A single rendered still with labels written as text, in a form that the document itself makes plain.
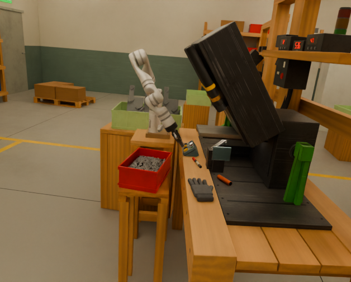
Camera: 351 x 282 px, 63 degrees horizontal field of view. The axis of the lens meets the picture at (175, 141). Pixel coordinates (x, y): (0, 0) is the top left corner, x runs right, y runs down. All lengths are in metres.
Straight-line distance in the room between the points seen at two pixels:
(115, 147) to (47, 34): 7.79
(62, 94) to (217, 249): 6.55
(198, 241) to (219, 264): 0.10
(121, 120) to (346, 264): 1.98
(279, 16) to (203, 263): 1.77
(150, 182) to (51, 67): 8.84
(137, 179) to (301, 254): 0.81
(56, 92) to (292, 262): 6.77
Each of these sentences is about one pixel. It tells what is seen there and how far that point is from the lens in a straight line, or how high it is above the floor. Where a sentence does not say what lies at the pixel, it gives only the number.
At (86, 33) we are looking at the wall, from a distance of 9.55.
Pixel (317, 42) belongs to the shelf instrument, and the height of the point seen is 1.58.
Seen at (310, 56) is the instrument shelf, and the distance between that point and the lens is 1.40.
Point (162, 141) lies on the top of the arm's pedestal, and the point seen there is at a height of 0.85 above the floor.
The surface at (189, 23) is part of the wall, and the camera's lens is 8.80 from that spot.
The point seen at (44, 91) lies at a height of 0.30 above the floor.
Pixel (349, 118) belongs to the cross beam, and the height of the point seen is 1.27.
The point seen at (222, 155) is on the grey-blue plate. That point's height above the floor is 0.99.
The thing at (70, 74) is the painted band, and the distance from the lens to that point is 9.85.
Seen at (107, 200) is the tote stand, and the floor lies 0.10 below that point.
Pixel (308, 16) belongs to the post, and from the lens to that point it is 1.89.
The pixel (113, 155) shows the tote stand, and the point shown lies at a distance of 2.64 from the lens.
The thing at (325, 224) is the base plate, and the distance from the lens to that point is 1.31.
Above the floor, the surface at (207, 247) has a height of 0.90.
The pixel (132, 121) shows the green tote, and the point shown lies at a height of 0.87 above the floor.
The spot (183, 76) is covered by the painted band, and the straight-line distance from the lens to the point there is 8.81.
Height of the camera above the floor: 1.51
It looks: 18 degrees down
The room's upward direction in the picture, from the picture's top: 4 degrees clockwise
